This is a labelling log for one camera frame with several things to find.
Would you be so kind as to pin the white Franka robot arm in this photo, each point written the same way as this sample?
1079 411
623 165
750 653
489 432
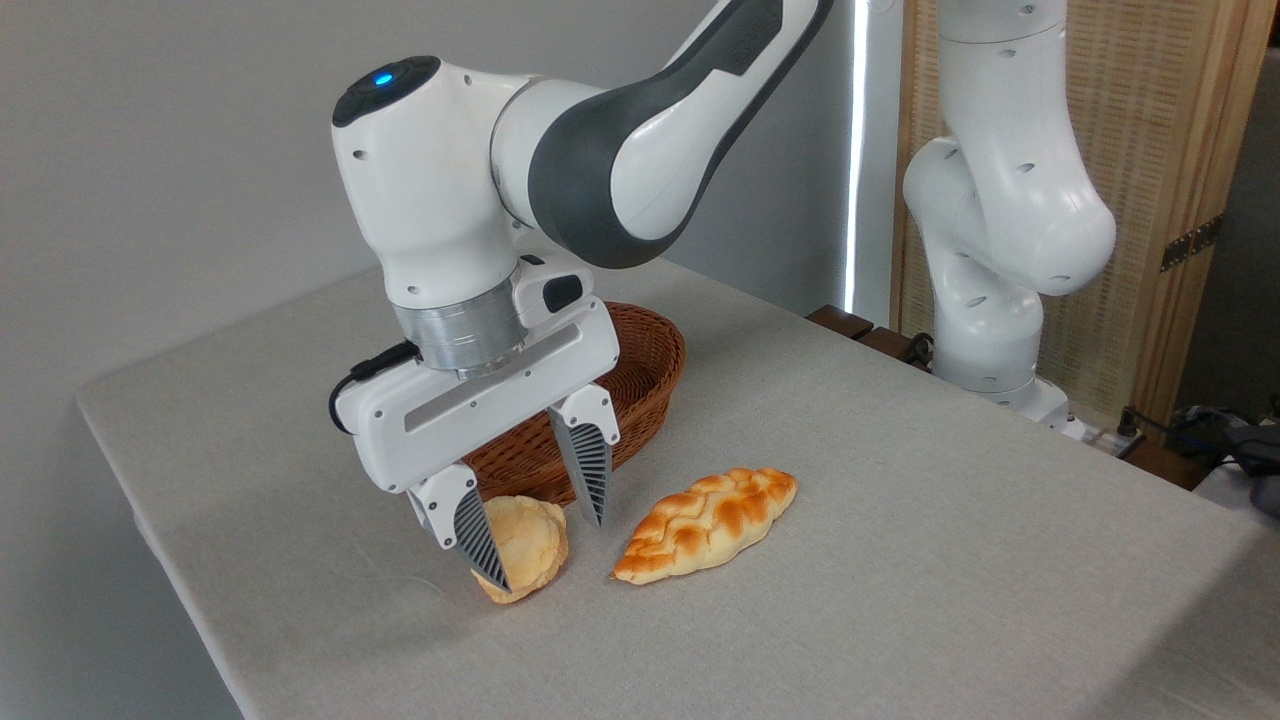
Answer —
430 200

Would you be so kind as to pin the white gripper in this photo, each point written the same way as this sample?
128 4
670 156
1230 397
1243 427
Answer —
440 420

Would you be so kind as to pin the grey tablecloth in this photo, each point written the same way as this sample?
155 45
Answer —
900 550

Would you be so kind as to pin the dark wooden block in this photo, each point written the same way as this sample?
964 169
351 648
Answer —
840 320
885 342

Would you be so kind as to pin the braided golden bread loaf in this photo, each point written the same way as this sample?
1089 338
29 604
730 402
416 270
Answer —
700 525

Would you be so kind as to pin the white power strip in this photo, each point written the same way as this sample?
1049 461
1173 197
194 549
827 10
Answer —
1112 438

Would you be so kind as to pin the round pale bread bun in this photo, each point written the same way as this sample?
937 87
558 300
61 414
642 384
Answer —
532 540

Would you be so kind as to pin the dark metal screen hinge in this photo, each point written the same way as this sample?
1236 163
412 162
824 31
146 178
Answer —
1190 243

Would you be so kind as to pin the bamboo folding screen wooden frame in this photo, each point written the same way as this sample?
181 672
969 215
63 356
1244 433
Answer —
1160 100

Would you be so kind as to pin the dark grey bag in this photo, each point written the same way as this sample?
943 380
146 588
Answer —
1262 465

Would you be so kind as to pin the brown wicker oval basket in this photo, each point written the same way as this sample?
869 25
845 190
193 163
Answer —
650 350

